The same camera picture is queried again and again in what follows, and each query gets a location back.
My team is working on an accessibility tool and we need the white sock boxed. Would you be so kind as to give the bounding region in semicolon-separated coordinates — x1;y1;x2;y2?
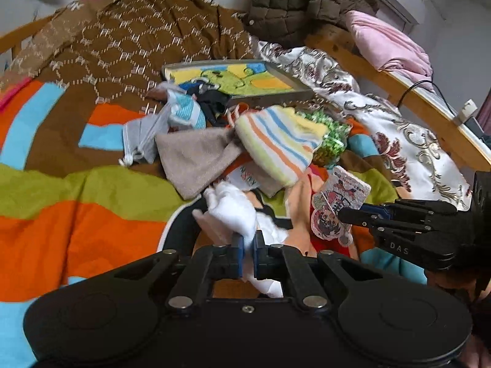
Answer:
192;181;288;298

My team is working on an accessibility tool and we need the beige grey cloth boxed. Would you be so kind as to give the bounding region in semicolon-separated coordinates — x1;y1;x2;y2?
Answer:
155;127;243;200

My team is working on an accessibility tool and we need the white floral satin sheet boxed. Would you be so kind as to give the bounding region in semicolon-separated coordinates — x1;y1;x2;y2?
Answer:
250;36;472;210

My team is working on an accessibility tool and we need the green patterned cloth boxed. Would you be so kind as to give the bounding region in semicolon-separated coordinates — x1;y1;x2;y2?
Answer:
296;110;352;168

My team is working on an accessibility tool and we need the orange white packet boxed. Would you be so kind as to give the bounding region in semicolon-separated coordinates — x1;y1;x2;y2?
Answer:
222;155;283;198

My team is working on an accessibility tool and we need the white charger plug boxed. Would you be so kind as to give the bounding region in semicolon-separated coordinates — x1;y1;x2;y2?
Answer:
453;99;478;125

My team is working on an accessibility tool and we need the black sock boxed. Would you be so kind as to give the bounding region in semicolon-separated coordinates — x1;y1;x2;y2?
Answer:
186;83;230;127

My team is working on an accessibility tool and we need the colourful striped blanket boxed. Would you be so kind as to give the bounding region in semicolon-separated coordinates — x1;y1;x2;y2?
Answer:
1;81;427;367

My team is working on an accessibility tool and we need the pink cloth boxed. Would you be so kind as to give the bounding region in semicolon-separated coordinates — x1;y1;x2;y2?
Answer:
345;10;433;83

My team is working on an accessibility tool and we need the metal tray with drawing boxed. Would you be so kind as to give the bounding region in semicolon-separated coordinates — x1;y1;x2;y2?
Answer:
161;59;315;107

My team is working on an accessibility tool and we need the brown puffer jacket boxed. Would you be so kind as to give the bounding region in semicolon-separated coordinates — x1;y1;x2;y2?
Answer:
243;0;379;48

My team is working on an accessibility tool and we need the brown patterned quilt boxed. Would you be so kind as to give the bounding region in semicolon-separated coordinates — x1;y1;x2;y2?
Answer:
1;0;252;105

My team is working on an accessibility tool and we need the wooden bed frame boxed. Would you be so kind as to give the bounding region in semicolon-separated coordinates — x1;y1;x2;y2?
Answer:
0;14;491;173

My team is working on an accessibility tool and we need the black cable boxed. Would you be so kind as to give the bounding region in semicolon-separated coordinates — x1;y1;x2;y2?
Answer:
395;79;458;118

